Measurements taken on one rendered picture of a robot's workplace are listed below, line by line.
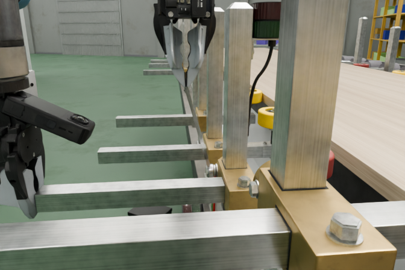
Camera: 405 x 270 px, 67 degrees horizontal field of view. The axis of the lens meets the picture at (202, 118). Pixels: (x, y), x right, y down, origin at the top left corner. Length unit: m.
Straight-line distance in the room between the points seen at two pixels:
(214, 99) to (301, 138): 0.51
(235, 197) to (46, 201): 0.28
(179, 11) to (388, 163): 0.37
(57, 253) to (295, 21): 0.22
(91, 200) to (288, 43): 0.37
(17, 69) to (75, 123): 0.10
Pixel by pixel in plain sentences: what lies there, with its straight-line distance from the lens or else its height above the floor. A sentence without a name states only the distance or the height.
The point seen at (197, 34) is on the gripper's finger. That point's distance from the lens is 0.45.
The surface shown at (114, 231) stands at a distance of 0.23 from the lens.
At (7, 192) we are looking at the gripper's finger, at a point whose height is 0.87.
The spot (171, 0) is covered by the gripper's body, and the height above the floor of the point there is 1.13.
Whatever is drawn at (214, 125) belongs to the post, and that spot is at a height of 0.87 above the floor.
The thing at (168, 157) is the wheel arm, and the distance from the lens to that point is 0.73.
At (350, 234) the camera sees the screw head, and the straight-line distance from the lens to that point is 0.21.
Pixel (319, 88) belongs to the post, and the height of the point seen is 1.05.
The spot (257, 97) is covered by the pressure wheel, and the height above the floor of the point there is 0.89.
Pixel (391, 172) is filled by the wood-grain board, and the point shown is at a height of 0.90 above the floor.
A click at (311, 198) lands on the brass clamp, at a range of 0.25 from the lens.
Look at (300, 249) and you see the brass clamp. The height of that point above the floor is 0.96.
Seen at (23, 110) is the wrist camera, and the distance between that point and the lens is 0.47.
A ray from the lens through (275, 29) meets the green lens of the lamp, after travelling 0.47.
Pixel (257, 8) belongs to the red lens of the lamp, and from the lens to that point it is 0.48.
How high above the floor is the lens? 1.09
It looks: 16 degrees down
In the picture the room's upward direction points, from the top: straight up
